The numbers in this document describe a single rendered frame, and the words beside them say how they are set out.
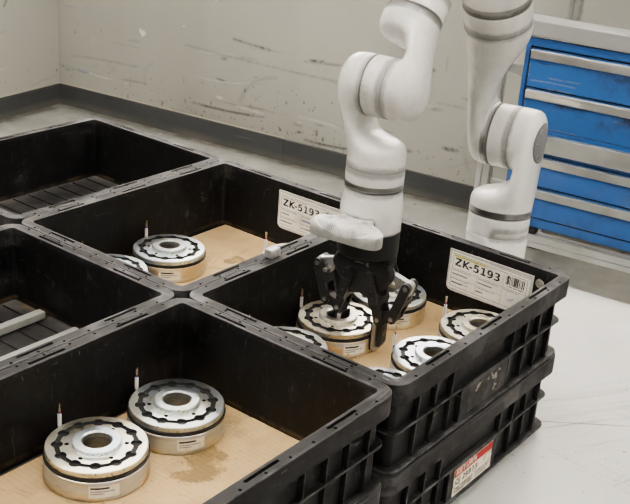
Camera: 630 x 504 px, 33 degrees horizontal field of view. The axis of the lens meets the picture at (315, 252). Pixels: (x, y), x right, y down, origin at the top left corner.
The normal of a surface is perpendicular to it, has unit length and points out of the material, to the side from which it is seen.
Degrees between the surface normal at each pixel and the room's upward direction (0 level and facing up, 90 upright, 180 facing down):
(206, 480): 0
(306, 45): 90
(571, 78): 90
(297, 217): 90
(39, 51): 90
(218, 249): 0
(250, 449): 0
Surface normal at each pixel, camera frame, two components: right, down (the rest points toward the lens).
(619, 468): 0.07, -0.92
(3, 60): 0.86, 0.26
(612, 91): -0.51, 0.30
